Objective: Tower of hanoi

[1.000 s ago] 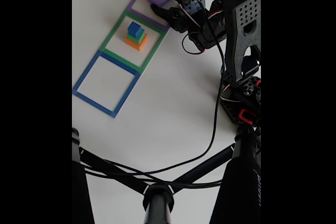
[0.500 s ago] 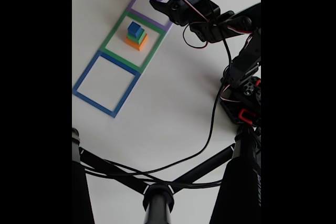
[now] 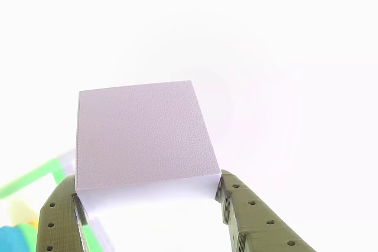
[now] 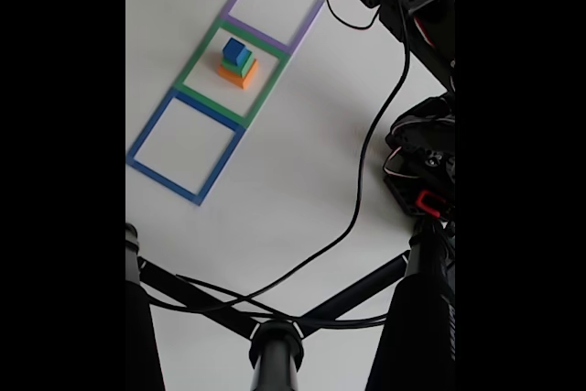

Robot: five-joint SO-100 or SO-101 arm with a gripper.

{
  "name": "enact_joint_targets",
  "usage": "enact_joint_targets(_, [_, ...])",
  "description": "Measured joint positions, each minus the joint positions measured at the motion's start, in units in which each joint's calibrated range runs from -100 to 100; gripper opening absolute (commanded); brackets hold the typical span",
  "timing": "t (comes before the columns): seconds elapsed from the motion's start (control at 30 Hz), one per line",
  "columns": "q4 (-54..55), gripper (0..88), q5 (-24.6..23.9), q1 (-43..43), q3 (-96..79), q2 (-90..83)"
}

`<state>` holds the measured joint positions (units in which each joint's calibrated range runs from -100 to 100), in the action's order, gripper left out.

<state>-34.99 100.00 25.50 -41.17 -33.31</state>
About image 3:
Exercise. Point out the small blue block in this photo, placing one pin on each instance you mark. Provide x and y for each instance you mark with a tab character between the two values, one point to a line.
11	238

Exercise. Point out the large purple block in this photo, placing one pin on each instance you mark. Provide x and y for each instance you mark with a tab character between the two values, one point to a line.
141	134

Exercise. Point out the orange block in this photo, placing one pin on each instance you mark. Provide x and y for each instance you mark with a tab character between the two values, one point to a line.
20	210

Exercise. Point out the green square frame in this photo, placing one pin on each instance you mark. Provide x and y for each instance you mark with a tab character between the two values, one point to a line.
29	175

